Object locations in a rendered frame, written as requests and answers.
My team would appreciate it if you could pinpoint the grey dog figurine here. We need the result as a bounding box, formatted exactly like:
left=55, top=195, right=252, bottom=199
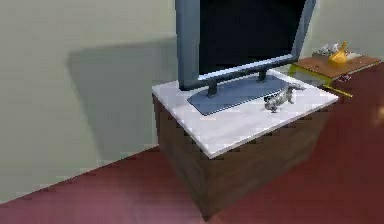
left=263, top=84, right=306, bottom=114

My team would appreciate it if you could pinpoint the white crumpled object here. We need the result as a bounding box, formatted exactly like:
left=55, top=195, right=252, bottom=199
left=312, top=42, right=340, bottom=57

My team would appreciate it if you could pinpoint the brown cabinet with white top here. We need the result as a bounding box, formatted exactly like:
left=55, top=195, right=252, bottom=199
left=151, top=69, right=340, bottom=222

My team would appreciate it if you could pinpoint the yellow figurine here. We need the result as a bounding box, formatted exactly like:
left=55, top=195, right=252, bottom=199
left=328, top=40, right=350, bottom=66

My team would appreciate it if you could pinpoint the grey flat television set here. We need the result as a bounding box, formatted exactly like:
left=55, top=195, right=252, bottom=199
left=174, top=0, right=318, bottom=117

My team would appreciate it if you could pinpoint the brown side table yellow frame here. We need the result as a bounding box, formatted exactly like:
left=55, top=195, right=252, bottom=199
left=288, top=54, right=383, bottom=99

